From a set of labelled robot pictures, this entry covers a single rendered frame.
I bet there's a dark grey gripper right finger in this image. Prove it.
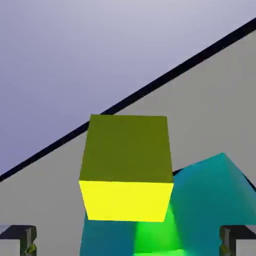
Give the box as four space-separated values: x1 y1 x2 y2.
219 224 256 256

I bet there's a small yellow cube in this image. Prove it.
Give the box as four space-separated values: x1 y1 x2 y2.
78 113 174 223

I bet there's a large teal box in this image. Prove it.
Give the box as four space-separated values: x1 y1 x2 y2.
79 152 256 256

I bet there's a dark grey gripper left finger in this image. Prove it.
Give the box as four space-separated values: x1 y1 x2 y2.
0 224 38 256

